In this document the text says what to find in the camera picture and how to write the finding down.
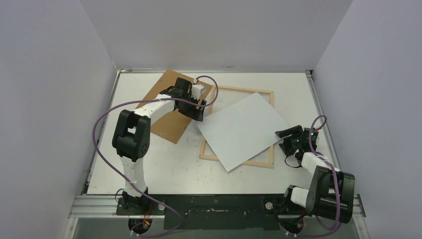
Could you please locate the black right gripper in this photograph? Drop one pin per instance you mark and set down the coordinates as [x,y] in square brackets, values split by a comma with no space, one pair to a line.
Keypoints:
[293,138]

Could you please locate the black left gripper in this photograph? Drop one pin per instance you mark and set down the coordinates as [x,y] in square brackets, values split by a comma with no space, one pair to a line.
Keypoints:
[194,113]

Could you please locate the brown frame backing board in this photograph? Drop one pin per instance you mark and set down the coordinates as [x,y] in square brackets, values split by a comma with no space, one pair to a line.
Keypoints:
[171,112]

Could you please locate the white photo paper sheet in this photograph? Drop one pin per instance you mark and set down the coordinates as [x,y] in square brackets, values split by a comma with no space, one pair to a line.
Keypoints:
[242,130]

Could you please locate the light wooden picture frame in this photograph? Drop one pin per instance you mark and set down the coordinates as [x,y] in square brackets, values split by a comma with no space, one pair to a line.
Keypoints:
[263,159]

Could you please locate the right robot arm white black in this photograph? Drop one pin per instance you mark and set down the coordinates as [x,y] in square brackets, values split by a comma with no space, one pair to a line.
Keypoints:
[331,191]

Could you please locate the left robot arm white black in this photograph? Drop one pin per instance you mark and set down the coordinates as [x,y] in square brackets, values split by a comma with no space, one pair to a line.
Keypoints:
[131,137]

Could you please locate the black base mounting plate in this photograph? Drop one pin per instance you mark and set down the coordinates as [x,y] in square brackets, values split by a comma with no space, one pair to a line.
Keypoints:
[268,223]

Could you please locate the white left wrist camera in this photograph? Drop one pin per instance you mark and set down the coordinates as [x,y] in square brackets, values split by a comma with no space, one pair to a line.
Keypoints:
[197,91]

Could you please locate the aluminium front rail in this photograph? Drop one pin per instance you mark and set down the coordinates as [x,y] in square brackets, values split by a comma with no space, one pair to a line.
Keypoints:
[99,207]

